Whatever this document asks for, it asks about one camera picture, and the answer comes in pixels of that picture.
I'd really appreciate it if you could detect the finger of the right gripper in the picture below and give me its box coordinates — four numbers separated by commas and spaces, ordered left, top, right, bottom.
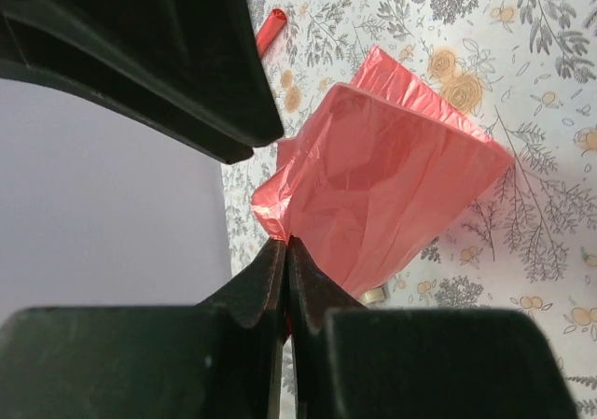
1, 0, 284, 164

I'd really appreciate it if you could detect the colourful toy brick car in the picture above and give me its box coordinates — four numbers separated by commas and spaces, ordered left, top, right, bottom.
358, 286, 387, 305

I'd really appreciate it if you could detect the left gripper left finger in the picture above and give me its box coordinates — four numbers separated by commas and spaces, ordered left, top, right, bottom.
1, 240, 286, 418

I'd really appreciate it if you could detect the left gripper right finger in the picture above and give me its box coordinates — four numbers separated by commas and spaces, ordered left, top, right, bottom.
286, 238, 577, 418

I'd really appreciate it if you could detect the red plastic trash bag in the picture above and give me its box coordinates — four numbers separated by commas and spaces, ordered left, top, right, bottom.
251, 48, 513, 297

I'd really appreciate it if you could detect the red trash bag roll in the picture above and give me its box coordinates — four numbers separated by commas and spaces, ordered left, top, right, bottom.
256, 8, 287, 57

